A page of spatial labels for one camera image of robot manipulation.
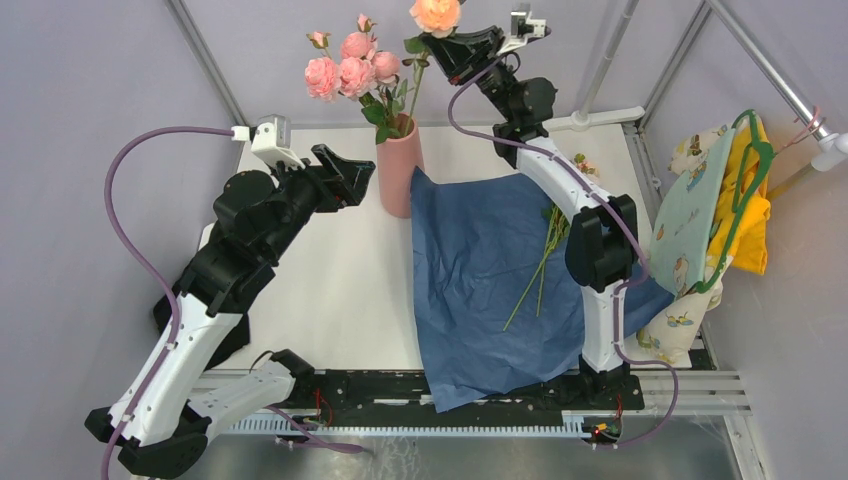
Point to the pink cylindrical vase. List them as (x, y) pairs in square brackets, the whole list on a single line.
[(397, 161)]

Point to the single pink flower stem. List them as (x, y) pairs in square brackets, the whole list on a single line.
[(391, 90)]

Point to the white clothes rack stand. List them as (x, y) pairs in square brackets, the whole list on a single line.
[(583, 118)]

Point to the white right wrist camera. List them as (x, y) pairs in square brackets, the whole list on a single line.
[(523, 26)]

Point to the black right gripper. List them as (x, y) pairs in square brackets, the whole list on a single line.
[(459, 53)]

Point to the yellow garment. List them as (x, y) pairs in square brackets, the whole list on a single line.
[(745, 205)]

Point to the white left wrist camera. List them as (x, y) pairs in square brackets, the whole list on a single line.
[(270, 141)]

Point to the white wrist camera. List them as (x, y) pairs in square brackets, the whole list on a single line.
[(270, 141), (523, 26)]

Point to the black cloth pile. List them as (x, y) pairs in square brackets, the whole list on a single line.
[(219, 337)]

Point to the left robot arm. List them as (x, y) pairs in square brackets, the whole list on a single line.
[(160, 427)]

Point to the green clothes hanger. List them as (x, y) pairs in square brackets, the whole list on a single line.
[(735, 199)]

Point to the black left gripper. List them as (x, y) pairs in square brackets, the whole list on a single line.
[(340, 181)]

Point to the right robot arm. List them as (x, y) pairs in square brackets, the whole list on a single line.
[(602, 244)]

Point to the blue flower wrapping paper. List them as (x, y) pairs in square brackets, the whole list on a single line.
[(475, 247)]

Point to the light green printed garment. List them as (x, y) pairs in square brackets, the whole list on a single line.
[(678, 253)]

